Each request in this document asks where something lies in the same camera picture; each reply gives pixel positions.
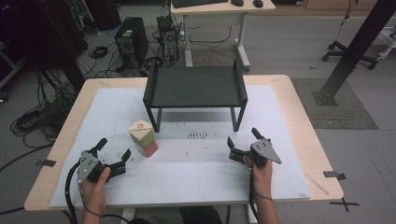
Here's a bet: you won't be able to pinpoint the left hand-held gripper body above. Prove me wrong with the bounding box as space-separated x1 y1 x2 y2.
77 148 127 185

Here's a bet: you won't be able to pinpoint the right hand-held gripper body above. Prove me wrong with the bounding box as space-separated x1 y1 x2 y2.
229 138 283 169

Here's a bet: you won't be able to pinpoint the jar with green sleeve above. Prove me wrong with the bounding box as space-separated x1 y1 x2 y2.
128 119 159 159

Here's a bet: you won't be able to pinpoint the black metal shelf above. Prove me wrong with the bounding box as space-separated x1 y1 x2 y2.
142 59 249 133

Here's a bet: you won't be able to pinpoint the person's right hand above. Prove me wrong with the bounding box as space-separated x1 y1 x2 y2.
243 156 274 200

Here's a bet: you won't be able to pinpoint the person's left hand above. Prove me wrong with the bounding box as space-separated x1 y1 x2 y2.
81 167 111 216

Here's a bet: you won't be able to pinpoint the black tape piece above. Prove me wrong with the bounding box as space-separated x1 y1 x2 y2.
35 159 58 168
322 170 347 181

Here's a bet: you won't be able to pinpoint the white table mat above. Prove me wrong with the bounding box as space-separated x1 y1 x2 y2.
49 84 312 209

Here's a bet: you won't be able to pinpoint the person's legs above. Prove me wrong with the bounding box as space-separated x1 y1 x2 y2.
129 205 223 224

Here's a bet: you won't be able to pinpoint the grey floor mat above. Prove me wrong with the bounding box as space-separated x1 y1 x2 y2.
290 77 379 131

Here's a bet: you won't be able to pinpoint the large black computer tower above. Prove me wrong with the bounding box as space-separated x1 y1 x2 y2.
114 17 149 70

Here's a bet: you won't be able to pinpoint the black office chair base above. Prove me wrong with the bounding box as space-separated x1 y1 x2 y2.
321 40 379 71

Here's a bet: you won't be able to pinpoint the small black computer tower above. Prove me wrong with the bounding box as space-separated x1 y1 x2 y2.
156 14 180 63

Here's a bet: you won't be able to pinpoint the black curtain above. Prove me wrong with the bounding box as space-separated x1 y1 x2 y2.
0 0 89 91

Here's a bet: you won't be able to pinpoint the white desk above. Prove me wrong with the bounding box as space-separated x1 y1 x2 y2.
170 0 276 73

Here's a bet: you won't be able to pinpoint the black keyboard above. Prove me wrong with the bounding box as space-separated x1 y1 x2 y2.
171 0 229 9

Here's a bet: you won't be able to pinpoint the left hand-held gripper cable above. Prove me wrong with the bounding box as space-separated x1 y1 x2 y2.
64 161 82 224

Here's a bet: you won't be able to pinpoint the hand-held gripper cable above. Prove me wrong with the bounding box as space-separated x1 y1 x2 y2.
247 169 260 222
64 161 82 224

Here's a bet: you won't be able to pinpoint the right hand-held gripper cable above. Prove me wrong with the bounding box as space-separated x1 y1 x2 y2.
247 169 260 222

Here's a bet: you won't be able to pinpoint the bundle of black floor cables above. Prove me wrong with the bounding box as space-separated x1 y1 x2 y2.
8 66 80 150

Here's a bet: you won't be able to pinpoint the coiled black cable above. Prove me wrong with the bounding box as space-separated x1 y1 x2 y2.
88 46 109 60

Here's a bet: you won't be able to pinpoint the black metal post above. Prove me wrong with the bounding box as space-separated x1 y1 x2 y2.
312 0 396 106

